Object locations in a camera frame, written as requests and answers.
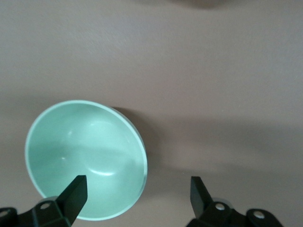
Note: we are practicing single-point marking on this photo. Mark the green bowl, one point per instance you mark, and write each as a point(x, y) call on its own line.
point(82, 142)

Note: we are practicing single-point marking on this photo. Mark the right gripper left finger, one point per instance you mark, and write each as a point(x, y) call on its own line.
point(71, 201)

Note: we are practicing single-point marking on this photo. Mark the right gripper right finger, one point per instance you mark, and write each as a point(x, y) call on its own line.
point(201, 203)

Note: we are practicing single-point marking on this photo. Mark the brown table cloth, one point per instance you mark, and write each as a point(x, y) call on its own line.
point(189, 71)

